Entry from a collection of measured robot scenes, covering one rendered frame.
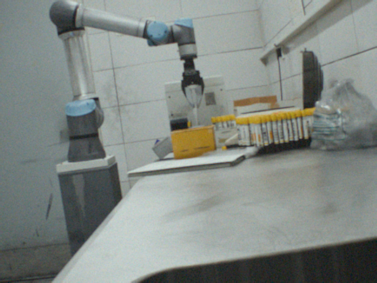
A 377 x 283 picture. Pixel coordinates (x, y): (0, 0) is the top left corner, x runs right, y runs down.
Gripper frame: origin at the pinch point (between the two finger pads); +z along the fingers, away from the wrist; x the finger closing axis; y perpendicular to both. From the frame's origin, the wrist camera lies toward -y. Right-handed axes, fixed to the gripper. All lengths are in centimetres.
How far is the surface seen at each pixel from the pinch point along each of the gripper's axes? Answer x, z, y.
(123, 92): 46, -17, 164
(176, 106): 8.4, -1.0, 32.4
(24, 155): 121, 16, 160
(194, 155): 3, 16, -52
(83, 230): 48, 40, -21
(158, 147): 14.8, 12.6, -32.0
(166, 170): 11, 17, -76
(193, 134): 2, 9, -52
